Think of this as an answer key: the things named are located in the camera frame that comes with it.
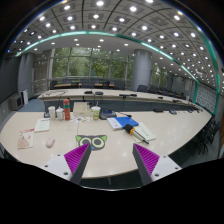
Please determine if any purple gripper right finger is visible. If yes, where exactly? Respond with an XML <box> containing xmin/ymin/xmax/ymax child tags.
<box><xmin>132</xmin><ymin>143</ymin><xmax>183</xmax><ymax>186</ymax></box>

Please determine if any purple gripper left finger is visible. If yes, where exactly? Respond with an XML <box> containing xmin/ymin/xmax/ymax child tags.
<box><xmin>43</xmin><ymin>142</ymin><xmax>92</xmax><ymax>186</ymax></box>

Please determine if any owl face mouse pad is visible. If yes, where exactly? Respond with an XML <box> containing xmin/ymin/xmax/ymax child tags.
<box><xmin>75</xmin><ymin>135</ymin><xmax>107</xmax><ymax>151</ymax></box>

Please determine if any pink computer mouse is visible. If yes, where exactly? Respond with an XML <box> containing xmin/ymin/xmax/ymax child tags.
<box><xmin>46</xmin><ymin>138</ymin><xmax>55</xmax><ymax>148</ymax></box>

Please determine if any white green paper sheet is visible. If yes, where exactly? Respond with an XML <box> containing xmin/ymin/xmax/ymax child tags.
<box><xmin>133</xmin><ymin>122</ymin><xmax>156</xmax><ymax>143</ymax></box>

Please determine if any black orange tool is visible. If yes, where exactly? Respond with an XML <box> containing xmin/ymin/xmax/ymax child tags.
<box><xmin>124</xmin><ymin>124</ymin><xmax>149</xmax><ymax>144</ymax></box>

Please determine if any colourful sticker sheet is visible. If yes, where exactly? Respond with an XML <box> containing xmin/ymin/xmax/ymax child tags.
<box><xmin>70</xmin><ymin>116</ymin><xmax>90</xmax><ymax>123</ymax></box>

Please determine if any blue notebook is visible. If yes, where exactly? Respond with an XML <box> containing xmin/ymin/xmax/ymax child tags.
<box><xmin>116</xmin><ymin>117</ymin><xmax>139</xmax><ymax>127</ymax></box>

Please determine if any white paper booklet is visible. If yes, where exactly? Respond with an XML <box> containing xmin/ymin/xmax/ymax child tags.
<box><xmin>34</xmin><ymin>118</ymin><xmax>50</xmax><ymax>132</ymax></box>

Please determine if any beige cardboard box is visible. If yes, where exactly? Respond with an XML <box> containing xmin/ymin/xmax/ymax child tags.
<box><xmin>73</xmin><ymin>102</ymin><xmax>91</xmax><ymax>116</ymax></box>

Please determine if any clear lidded plastic cup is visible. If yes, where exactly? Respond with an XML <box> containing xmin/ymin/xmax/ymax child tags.
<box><xmin>56</xmin><ymin>107</ymin><xmax>64</xmax><ymax>120</ymax></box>

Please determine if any green drink cup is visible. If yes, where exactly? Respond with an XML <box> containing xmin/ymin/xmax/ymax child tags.
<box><xmin>91</xmin><ymin>106</ymin><xmax>101</xmax><ymax>120</ymax></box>

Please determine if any black desk phone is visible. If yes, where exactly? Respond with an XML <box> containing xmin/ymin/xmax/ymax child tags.
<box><xmin>100</xmin><ymin>110</ymin><xmax>116</xmax><ymax>120</ymax></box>

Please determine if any white book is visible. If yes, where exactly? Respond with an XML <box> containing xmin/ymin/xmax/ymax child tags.
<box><xmin>107</xmin><ymin>118</ymin><xmax>122</xmax><ymax>130</ymax></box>

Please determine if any white paper cup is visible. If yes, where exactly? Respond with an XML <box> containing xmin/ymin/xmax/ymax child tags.
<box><xmin>48</xmin><ymin>106</ymin><xmax>56</xmax><ymax>120</ymax></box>

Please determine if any pink illustrated booklet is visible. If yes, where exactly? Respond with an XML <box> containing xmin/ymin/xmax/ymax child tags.
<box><xmin>17</xmin><ymin>128</ymin><xmax>34</xmax><ymax>149</ymax></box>

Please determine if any red green thermos bottle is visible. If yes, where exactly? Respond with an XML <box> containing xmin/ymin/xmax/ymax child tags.
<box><xmin>63</xmin><ymin>99</ymin><xmax>71</xmax><ymax>121</ymax></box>

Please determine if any white floor appliance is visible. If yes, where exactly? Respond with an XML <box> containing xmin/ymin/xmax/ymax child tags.
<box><xmin>21</xmin><ymin>89</ymin><xmax>29</xmax><ymax>105</ymax></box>

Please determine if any grey round pillar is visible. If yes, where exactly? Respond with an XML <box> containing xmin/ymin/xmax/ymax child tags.
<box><xmin>130</xmin><ymin>49</ymin><xmax>152</xmax><ymax>91</ymax></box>

